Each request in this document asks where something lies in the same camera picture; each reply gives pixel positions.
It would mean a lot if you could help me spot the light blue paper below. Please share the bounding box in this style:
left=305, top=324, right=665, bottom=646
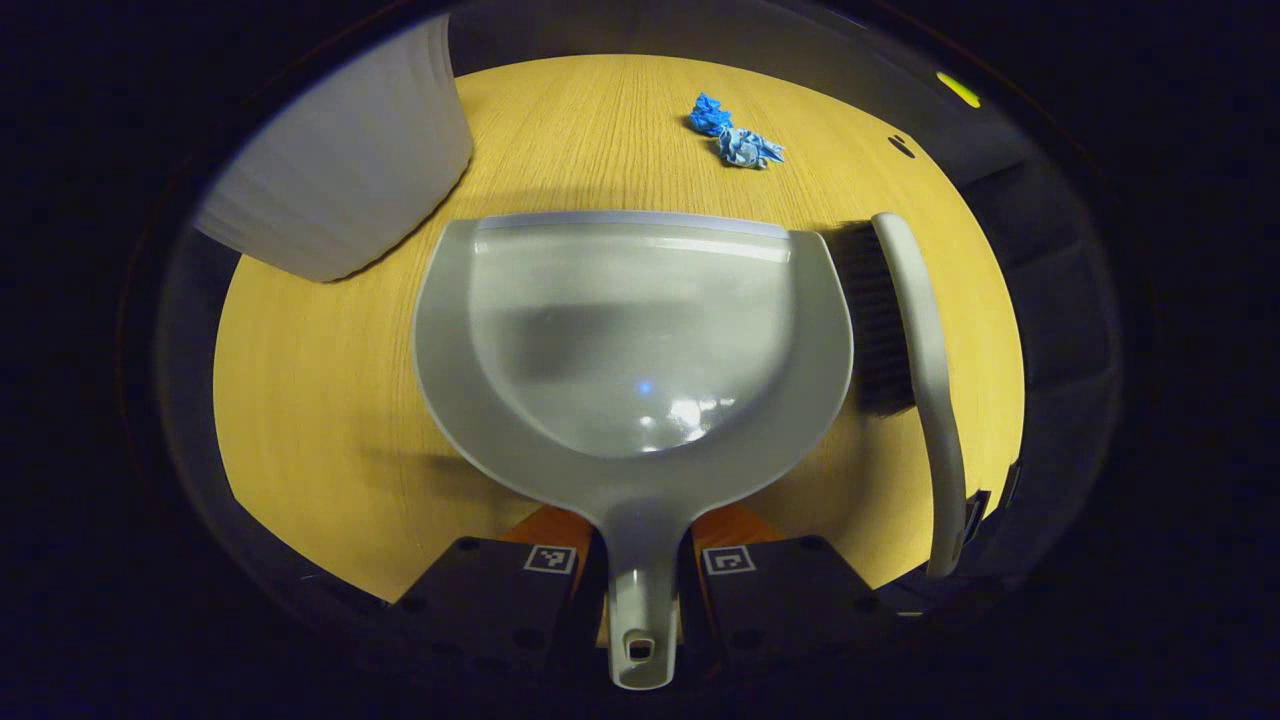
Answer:
left=716, top=127, right=786, bottom=171

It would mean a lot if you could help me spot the grey garbage bin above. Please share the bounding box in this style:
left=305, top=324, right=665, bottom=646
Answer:
left=195, top=15, right=475, bottom=284

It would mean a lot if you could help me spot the wooden desktop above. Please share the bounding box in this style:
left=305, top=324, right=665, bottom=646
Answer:
left=213, top=55, right=1026, bottom=606

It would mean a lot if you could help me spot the dark blue paper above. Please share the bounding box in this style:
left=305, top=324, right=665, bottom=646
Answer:
left=687, top=92, right=735, bottom=138

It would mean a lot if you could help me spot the grey dustpan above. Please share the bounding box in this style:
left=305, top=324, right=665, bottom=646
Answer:
left=412, top=210, right=856, bottom=691

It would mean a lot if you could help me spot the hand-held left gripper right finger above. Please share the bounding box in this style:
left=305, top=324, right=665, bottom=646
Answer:
left=680, top=503, right=901, bottom=691

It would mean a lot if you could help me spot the small grey broom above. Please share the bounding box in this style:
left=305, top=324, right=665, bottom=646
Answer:
left=830, top=212, right=969, bottom=581

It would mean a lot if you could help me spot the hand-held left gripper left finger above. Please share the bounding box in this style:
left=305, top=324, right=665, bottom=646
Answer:
left=390, top=503, right=609, bottom=691

